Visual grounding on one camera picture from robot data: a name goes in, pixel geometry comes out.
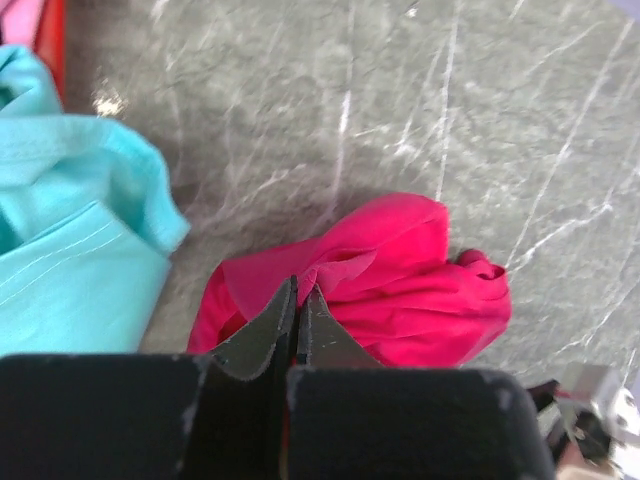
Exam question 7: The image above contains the magenta t shirt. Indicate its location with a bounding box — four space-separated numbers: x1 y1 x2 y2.
187 193 512 367

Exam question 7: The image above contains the teal green t shirt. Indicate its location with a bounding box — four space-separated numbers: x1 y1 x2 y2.
1 45 190 355

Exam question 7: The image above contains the pink t shirt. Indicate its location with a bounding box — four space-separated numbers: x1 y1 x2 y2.
0 0 44 47

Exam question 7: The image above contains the red plastic bin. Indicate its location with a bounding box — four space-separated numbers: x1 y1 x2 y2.
34 0 66 100

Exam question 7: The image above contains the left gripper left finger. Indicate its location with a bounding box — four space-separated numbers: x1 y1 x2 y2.
211 276 297 380

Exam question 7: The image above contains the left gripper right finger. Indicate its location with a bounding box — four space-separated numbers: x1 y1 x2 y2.
295 287 383 369

